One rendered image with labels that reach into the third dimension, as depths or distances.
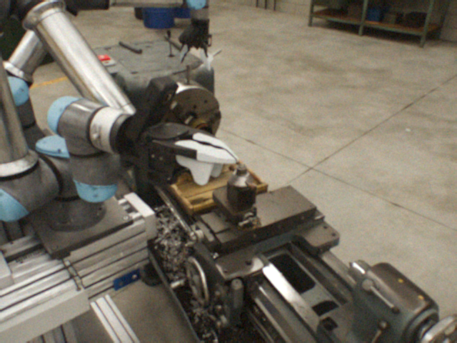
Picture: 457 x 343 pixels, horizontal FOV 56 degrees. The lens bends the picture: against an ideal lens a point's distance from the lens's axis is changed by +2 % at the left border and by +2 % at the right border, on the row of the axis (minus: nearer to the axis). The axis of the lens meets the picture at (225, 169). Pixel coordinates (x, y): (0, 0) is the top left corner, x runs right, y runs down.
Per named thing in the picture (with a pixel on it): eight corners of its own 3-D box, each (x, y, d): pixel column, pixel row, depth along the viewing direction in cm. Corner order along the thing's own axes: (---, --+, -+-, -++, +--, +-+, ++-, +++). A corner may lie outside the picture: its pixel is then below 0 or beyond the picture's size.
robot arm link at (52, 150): (104, 180, 114) (96, 135, 107) (63, 206, 104) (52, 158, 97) (73, 168, 119) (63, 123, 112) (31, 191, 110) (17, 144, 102)
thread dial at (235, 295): (228, 301, 139) (228, 279, 134) (237, 297, 140) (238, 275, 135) (233, 309, 136) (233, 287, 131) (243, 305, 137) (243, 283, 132)
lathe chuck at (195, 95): (149, 149, 195) (149, 83, 180) (210, 141, 210) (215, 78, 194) (156, 158, 188) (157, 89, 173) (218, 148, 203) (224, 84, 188)
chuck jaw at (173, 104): (179, 118, 188) (161, 102, 180) (187, 111, 188) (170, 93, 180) (190, 128, 180) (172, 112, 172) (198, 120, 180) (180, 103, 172)
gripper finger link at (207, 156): (233, 189, 63) (183, 172, 67) (237, 153, 60) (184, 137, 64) (223, 197, 60) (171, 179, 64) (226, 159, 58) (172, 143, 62)
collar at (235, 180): (225, 178, 141) (225, 170, 139) (245, 172, 144) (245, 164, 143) (236, 189, 135) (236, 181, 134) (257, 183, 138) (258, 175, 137)
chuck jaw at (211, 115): (192, 111, 190) (216, 103, 194) (194, 121, 193) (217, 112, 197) (203, 121, 182) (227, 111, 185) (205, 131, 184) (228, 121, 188)
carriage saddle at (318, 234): (188, 237, 154) (188, 224, 151) (292, 201, 173) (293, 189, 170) (229, 294, 132) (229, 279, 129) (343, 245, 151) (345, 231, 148)
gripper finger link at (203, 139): (243, 182, 65) (195, 166, 69) (247, 146, 63) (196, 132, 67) (233, 189, 63) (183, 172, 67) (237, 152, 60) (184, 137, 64)
